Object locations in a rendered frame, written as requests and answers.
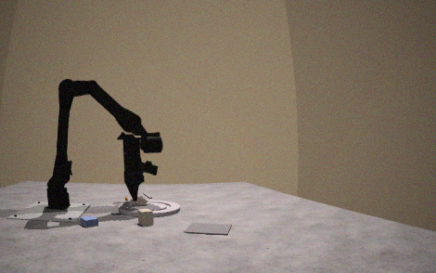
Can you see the blue rectangular block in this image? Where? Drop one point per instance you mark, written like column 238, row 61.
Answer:
column 89, row 221

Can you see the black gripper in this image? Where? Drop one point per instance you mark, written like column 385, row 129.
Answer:
column 132, row 177

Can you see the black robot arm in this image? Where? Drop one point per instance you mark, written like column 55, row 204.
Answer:
column 58, row 197

